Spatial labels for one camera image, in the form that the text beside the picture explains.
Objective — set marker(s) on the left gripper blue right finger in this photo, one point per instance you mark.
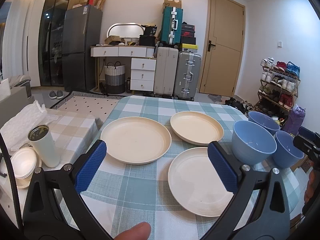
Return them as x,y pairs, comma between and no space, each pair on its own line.
219,159

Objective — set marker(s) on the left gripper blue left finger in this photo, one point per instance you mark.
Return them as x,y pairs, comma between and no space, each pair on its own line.
86,166

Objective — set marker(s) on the blue bowl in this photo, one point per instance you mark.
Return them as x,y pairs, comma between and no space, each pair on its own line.
286,154
251,143
264,121

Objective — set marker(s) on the cream plate front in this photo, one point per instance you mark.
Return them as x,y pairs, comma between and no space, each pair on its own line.
195,184

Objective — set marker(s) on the cream plate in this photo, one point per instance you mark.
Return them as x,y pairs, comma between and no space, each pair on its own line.
136,140
195,184
196,128

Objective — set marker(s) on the blue bowl back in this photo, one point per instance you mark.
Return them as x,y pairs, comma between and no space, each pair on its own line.
264,121

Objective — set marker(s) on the cream plate back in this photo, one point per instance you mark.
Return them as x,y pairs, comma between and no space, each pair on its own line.
196,128

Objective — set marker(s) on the right hand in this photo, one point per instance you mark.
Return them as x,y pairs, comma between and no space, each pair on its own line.
312,185

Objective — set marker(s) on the left hand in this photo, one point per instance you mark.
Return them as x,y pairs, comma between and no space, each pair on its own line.
140,231

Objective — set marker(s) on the purple bag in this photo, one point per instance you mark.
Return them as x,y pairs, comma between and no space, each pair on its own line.
295,120

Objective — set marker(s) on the green checked tablecloth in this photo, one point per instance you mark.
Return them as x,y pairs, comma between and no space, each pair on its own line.
121,195

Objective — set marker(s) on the beige checked cloth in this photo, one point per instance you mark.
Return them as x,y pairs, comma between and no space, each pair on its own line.
72,133

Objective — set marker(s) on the white thermos cup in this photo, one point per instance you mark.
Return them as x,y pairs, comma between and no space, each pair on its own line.
42,141

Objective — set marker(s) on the wooden shoe rack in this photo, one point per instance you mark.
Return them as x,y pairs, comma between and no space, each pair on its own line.
278,89

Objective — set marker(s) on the dotted patterned rug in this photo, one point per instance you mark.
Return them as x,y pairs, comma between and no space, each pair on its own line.
95,104

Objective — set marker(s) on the grey slippers pair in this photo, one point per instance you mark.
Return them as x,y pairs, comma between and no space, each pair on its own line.
56,95

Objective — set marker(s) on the silver aluminium suitcase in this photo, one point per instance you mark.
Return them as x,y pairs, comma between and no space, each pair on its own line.
187,75

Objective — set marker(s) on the woven laundry basket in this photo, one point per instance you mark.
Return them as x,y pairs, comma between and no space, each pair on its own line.
115,78

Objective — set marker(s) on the white drawer unit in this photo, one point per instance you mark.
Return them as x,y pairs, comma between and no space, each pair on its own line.
142,74

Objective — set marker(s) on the beige suitcase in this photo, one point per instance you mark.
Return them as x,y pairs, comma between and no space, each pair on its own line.
166,65

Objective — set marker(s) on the white dressing desk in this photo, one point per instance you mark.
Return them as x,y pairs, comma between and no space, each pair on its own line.
144,52

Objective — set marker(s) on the tan wooden door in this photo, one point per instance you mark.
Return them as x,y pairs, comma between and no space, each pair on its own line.
223,47

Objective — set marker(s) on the stack of shoe boxes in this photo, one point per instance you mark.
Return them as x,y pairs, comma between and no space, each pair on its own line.
188,39

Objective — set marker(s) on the black glass cabinet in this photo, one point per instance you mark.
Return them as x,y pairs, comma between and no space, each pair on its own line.
50,42

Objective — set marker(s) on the dark grey refrigerator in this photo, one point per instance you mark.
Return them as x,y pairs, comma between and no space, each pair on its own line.
81,31

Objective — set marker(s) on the black bag on desk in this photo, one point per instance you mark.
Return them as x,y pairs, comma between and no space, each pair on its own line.
148,37

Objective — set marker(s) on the oval white mirror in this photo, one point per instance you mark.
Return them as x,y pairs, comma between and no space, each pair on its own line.
125,30

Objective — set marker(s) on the teal suitcase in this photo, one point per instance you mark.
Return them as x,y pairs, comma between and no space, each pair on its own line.
170,34

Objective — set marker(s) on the cardboard box on suitcase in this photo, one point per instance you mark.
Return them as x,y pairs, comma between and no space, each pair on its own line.
172,3

